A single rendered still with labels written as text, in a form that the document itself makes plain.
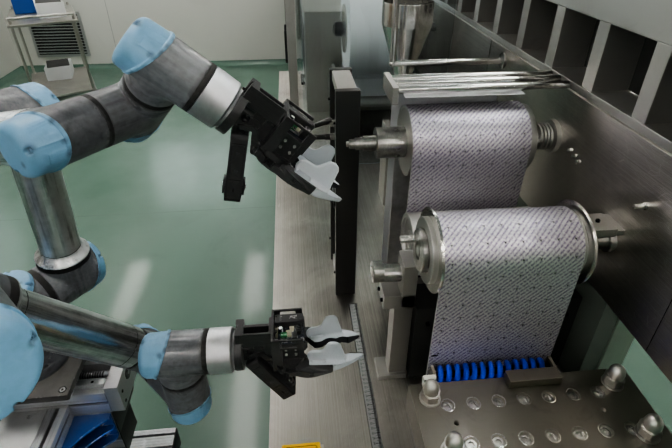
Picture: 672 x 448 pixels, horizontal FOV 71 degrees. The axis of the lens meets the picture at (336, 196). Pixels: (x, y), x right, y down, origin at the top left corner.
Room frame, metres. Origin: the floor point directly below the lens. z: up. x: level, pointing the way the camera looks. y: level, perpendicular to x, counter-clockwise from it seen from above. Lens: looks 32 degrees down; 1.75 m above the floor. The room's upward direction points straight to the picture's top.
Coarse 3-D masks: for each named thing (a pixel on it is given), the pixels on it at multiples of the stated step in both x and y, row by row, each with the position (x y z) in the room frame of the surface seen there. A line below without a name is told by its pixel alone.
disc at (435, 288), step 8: (424, 208) 0.69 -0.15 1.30; (432, 208) 0.65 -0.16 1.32; (432, 216) 0.64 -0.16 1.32; (440, 224) 0.61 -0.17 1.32; (440, 232) 0.60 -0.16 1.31; (440, 240) 0.59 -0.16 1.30; (440, 248) 0.58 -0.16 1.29; (440, 256) 0.58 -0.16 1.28; (440, 264) 0.57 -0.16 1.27; (440, 272) 0.57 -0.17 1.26; (440, 280) 0.56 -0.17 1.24; (432, 288) 0.59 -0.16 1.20; (440, 288) 0.57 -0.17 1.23
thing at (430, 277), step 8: (424, 216) 0.66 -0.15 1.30; (424, 224) 0.64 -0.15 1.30; (432, 224) 0.63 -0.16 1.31; (432, 232) 0.61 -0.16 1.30; (584, 232) 0.62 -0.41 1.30; (432, 240) 0.60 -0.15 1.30; (432, 248) 0.59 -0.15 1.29; (432, 256) 0.59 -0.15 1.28; (432, 264) 0.58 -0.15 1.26; (584, 264) 0.60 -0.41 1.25; (424, 272) 0.62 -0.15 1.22; (432, 272) 0.58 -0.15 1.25; (424, 280) 0.61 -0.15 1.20; (432, 280) 0.58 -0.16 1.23
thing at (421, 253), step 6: (420, 228) 0.65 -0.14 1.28; (414, 234) 0.66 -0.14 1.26; (420, 234) 0.63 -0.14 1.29; (426, 234) 0.63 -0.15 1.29; (420, 240) 0.62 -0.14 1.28; (426, 240) 0.62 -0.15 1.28; (414, 246) 0.65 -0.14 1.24; (420, 246) 0.62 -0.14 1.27; (426, 246) 0.61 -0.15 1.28; (414, 252) 0.65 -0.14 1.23; (420, 252) 0.62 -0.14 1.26; (426, 252) 0.60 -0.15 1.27; (414, 258) 0.64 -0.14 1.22; (420, 258) 0.61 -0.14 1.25; (426, 258) 0.60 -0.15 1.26; (420, 264) 0.61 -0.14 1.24; (426, 264) 0.60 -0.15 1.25; (420, 270) 0.60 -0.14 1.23; (426, 270) 0.60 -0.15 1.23
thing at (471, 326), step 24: (528, 288) 0.59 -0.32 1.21; (552, 288) 0.59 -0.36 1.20; (456, 312) 0.58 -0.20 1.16; (480, 312) 0.58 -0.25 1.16; (504, 312) 0.58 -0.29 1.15; (528, 312) 0.59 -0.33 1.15; (552, 312) 0.59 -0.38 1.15; (432, 336) 0.57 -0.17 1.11; (456, 336) 0.58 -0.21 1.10; (480, 336) 0.58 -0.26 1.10; (504, 336) 0.58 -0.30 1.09; (528, 336) 0.59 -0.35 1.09; (552, 336) 0.59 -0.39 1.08; (432, 360) 0.57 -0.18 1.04; (456, 360) 0.58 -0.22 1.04; (480, 360) 0.58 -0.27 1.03
